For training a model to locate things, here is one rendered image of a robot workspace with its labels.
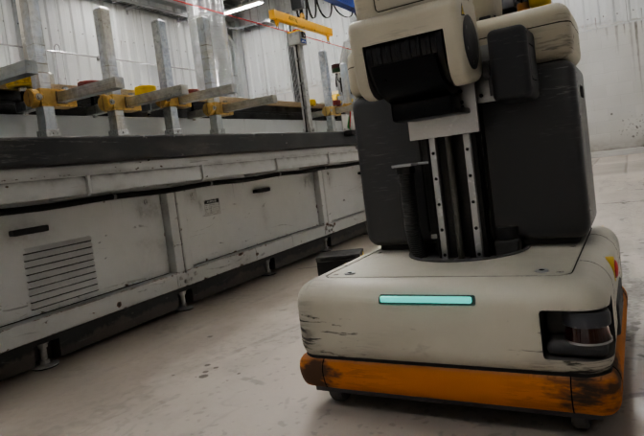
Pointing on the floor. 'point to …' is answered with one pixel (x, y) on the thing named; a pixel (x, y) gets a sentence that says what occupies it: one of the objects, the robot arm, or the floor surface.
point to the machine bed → (155, 236)
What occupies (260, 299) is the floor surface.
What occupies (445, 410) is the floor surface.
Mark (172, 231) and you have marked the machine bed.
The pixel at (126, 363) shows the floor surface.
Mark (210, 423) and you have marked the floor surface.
